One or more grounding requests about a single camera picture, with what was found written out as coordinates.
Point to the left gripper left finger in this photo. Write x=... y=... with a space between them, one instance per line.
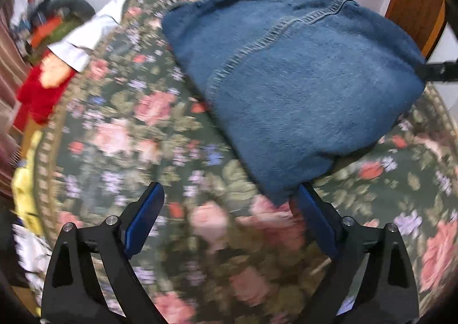
x=72 y=293

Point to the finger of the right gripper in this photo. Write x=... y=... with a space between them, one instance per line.
x=444 y=72

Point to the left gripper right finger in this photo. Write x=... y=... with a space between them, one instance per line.
x=370 y=279

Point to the blue denim jacket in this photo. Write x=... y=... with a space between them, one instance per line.
x=295 y=84

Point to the wooden wardrobe with sliding door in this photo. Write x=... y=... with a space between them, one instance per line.
x=431 y=23

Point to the yellow blanket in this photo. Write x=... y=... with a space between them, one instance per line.
x=22 y=189

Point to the floral green bedspread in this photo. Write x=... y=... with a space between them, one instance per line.
x=220 y=250

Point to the red plush toy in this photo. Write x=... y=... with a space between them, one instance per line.
x=42 y=89

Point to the white folded cloth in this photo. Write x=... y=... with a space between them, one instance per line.
x=76 y=47

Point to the striped red curtain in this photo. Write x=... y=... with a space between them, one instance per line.
x=13 y=72

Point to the orange box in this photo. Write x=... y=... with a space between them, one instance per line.
x=44 y=30

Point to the grey green pillow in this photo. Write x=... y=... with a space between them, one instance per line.
x=78 y=8

